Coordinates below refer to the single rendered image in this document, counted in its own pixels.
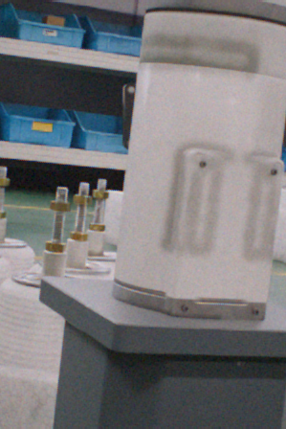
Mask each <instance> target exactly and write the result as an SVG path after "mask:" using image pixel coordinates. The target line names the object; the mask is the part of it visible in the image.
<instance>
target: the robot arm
mask: <svg viewBox="0 0 286 429"><path fill-rule="evenodd" d="M285 122H286V0H146V5H145V16H144V21H143V35H142V43H141V50H140V65H139V72H138V79H137V84H135V83H133V82H130V83H127V84H125V85H124V87H123V88H122V146H123V147H124V148H126V149H128V156H127V165H126V172H125V180H124V187H123V196H122V203H121V226H120V236H119V243H118V252H117V259H116V267H115V275H114V283H113V291H112V295H113V296H114V298H116V299H118V300H120V301H121V302H124V303H126V304H129V305H134V306H137V307H140V308H145V309H149V310H154V311H161V312H163V313H165V314H167V315H169V316H177V317H196V318H217V319H237V320H257V321H264V320H265V315H266V309H267V302H268V294H269V280H270V275H271V267H272V259H273V253H274V246H275V233H276V225H277V220H278V212H279V204H280V198H281V191H282V184H283V177H284V170H285V166H284V164H283V162H282V161H281V160H280V157H281V150H282V144H283V136H284V129H285Z"/></svg>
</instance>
